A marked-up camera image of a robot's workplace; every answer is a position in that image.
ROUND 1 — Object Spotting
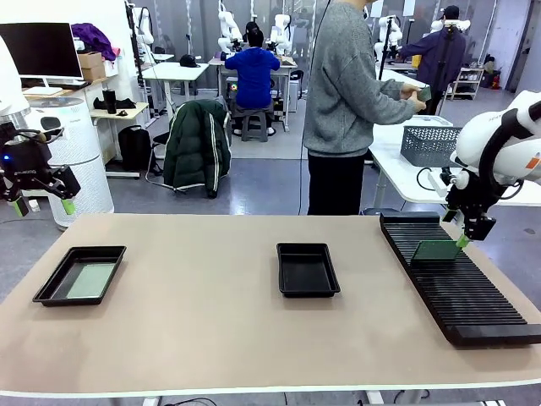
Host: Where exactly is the white framed work desk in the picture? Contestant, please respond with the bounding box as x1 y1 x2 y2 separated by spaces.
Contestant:
209 57 298 132

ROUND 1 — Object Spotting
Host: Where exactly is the person in dark purplish jacket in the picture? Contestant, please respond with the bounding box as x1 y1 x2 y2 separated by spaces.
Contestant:
399 4 467 116

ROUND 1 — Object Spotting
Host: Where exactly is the black computer monitor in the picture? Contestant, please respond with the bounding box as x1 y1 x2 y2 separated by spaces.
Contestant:
0 22 84 80

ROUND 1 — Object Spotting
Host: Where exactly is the brown cardboard box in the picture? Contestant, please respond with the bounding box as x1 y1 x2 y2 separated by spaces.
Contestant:
77 51 104 69
80 65 107 82

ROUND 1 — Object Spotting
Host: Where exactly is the black cloth heap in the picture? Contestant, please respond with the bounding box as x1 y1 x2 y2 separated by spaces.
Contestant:
92 96 137 110

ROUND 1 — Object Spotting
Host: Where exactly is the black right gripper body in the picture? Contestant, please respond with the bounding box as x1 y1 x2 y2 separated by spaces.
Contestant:
450 185 502 221

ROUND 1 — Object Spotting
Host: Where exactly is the small light wood desk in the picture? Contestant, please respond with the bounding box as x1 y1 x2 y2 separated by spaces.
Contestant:
90 101 151 178

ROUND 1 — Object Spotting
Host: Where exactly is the person's left forearm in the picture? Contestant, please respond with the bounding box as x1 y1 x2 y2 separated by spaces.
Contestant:
374 78 407 96

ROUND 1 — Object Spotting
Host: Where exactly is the person in blue jacket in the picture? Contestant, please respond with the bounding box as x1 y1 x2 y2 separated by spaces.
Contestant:
224 21 281 136

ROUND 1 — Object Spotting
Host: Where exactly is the person in grey sweater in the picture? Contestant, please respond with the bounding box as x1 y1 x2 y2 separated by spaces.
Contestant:
302 0 432 217

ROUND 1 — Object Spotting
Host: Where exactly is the black slotted board rack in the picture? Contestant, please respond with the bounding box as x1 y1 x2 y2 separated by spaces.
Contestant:
379 211 541 348

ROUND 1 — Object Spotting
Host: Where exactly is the white cylindrical air purifier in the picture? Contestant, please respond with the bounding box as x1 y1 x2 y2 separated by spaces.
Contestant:
23 96 115 229

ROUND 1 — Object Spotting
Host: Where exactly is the person's right forearm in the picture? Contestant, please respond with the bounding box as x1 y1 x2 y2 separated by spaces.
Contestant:
371 97 418 126

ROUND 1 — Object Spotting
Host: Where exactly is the white office desk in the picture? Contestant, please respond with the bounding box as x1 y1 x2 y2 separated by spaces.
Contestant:
141 62 210 119

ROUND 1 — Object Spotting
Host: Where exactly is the grey step stool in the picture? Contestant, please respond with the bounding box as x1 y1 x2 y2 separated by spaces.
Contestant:
240 108 271 143

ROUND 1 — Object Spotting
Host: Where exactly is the small deep black tray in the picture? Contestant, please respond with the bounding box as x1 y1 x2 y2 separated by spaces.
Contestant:
276 242 342 299

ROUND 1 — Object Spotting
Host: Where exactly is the large shallow black tray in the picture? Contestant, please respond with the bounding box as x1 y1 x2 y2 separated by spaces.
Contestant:
32 245 128 307

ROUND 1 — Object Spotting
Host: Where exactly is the black office chair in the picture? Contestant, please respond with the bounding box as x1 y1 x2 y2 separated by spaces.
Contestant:
145 126 181 194

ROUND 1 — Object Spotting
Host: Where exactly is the black backpack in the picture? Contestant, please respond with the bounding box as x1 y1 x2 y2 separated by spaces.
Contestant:
117 124 152 173

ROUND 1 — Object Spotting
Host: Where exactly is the dark green puffer jacket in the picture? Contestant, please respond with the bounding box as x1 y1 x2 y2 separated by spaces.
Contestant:
163 99 232 200

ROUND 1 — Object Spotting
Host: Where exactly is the crumpled cloth jacket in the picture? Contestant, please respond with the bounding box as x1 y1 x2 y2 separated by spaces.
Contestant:
70 23 117 62

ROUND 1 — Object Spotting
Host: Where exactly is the large white work table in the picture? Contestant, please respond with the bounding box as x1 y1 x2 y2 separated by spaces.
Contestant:
367 122 541 208

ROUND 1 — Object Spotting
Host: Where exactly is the grey plastic basket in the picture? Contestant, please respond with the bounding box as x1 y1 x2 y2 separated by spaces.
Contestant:
399 125 464 167

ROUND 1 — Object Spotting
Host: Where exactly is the white background table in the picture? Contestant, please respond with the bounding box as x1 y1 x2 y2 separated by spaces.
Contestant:
375 67 430 115

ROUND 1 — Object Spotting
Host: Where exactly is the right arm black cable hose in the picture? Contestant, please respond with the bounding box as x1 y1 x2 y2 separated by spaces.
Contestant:
477 107 541 200

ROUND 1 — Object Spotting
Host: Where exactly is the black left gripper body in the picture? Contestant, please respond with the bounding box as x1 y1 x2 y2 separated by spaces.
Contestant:
0 141 52 191

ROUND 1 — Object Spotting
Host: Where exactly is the white shelf unit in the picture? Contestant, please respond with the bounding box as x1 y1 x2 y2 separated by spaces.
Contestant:
447 67 485 102

